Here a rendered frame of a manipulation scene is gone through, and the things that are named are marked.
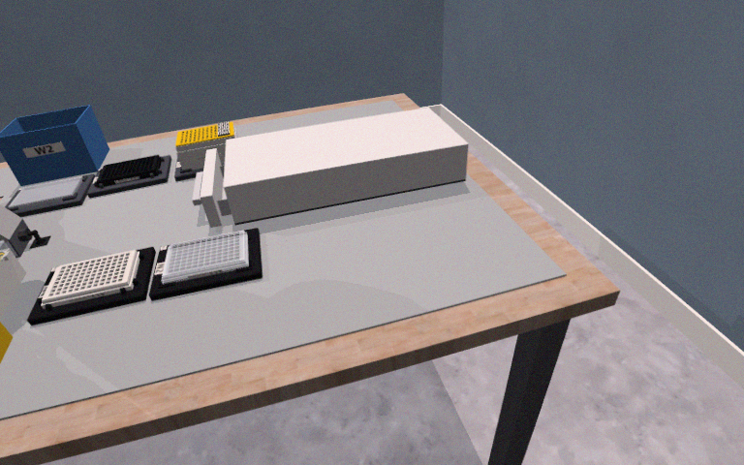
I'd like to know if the black assay plate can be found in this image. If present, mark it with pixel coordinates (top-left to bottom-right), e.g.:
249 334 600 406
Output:
96 155 162 188

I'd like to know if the grey bench mat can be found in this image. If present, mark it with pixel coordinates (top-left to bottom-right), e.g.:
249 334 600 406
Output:
0 136 567 420

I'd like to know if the blue open-top bin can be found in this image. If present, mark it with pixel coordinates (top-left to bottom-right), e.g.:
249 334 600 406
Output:
0 105 109 186

